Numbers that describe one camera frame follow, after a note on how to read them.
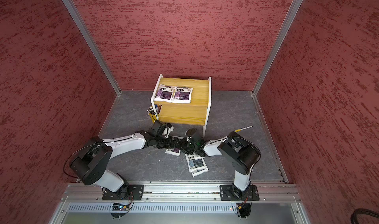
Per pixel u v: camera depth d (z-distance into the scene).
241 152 0.50
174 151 0.87
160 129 0.73
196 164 0.81
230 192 0.74
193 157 0.85
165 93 0.73
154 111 0.76
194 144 0.73
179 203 0.74
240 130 0.98
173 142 0.80
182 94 0.71
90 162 0.44
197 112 0.90
